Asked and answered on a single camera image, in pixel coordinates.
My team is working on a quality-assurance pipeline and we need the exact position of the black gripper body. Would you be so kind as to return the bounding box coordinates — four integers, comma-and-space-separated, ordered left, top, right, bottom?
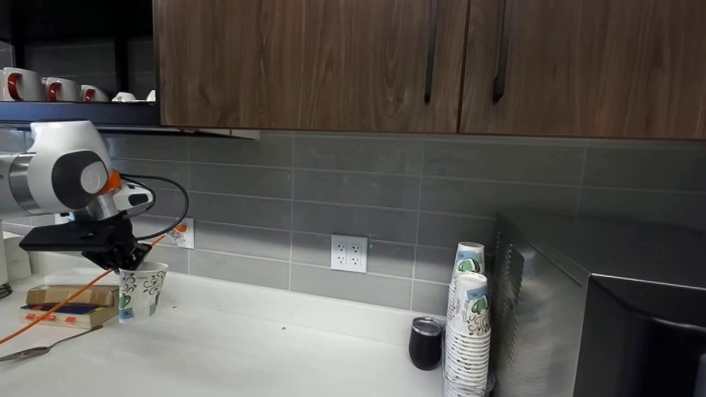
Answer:
17, 215, 143, 259

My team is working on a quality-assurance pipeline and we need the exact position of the printed white paper cup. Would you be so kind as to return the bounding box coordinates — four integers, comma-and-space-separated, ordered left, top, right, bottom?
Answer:
117, 261, 171, 326

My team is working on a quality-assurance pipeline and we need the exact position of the dark cabinet shelf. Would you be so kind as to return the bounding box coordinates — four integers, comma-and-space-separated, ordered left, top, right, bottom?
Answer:
0, 99, 164, 128

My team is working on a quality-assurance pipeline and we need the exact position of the wide wooden cabinet door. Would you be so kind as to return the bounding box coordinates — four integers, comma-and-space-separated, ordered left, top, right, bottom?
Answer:
153, 0, 472, 134

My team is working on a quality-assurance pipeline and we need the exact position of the short-visible paper cup stack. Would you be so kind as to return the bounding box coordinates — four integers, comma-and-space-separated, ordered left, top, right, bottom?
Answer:
448, 240, 488, 326

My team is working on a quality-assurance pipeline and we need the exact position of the tall paper cup stack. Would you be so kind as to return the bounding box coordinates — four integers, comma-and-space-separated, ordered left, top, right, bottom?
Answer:
441, 271, 494, 397

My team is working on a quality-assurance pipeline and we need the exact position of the wooden box with white top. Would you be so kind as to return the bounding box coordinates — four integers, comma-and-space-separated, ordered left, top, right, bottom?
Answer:
25, 266, 124, 310

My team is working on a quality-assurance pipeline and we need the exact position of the white block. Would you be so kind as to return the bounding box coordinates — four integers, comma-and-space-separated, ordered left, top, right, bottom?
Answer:
0, 230, 34, 282

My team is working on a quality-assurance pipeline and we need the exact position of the metal spoon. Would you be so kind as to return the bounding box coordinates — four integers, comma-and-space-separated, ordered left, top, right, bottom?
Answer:
0, 326, 102, 365

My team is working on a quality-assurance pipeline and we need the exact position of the small white red mug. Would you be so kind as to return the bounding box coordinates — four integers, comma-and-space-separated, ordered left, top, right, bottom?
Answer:
78, 83, 111, 104

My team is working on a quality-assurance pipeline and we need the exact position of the medium white red mug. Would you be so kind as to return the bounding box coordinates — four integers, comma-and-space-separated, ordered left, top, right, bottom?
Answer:
41, 76, 81, 104

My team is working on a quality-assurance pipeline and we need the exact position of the large white red mug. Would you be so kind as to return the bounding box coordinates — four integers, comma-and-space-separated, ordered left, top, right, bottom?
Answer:
0, 64, 44, 104

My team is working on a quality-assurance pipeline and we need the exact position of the black tumbler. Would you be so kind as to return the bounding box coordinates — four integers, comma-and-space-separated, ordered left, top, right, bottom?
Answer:
408, 316, 446, 374

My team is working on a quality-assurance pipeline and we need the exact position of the stainless steel microwave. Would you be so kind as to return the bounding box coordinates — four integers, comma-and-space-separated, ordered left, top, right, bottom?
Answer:
491, 211, 706, 397

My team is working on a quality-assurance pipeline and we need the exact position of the wall outlet with orange plug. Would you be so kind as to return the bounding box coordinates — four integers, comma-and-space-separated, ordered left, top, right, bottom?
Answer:
172, 217, 198, 252

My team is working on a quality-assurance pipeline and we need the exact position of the orange power cable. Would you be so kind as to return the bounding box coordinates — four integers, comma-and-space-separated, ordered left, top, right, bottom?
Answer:
0, 224, 189, 348

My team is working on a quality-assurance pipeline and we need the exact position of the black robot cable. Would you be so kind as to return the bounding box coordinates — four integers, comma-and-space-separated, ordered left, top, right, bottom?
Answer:
119, 172, 193, 243

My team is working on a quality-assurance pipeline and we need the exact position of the empty white wall outlet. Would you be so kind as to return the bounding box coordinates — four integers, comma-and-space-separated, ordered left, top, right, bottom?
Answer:
328, 235, 370, 276

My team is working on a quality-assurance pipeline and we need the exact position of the black cabinet door handle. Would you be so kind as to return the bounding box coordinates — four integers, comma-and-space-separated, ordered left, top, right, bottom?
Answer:
421, 0, 441, 107
491, 0, 513, 107

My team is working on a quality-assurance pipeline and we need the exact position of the narrow-handled wooden cabinet door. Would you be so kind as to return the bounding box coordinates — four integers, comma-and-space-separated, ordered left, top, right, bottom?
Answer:
459, 0, 706, 144

